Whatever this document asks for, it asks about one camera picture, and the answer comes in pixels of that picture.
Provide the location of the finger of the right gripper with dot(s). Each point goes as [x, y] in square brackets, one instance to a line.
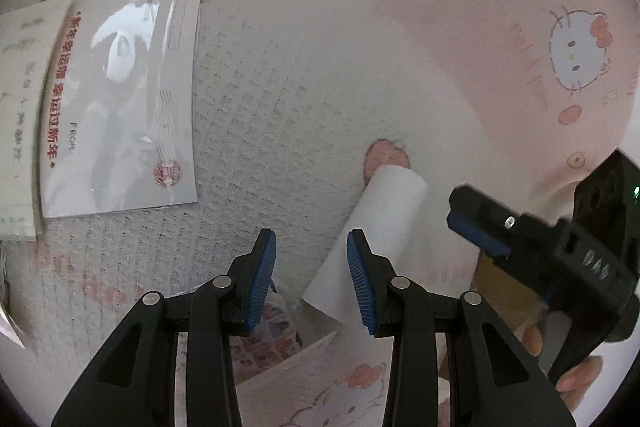
[484, 222]

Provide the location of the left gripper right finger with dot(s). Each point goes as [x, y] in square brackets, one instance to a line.
[493, 379]

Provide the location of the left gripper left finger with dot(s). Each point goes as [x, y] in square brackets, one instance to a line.
[131, 381]

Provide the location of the person's hand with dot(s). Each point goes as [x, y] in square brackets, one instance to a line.
[575, 383]

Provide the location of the brown cardboard box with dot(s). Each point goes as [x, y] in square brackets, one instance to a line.
[518, 306]

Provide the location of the white paper roll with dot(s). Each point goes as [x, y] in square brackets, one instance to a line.
[385, 212]

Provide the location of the floral card in sleeve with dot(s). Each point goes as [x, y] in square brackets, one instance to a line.
[276, 371]

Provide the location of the pink hello kitty bedsheet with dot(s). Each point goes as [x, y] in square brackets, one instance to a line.
[296, 104]

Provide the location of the white card sleeve upper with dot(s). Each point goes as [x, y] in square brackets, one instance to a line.
[117, 132]

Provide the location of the white card sleeve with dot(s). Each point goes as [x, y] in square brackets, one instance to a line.
[28, 40]
[117, 132]

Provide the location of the white card sleeve left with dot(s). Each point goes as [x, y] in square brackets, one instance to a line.
[28, 40]

